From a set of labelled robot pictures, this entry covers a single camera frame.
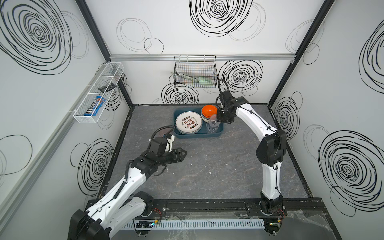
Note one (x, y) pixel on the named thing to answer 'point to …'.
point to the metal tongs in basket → (185, 75)
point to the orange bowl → (207, 110)
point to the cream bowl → (205, 119)
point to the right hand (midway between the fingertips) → (217, 119)
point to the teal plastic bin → (202, 133)
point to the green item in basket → (205, 82)
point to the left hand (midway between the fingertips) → (184, 154)
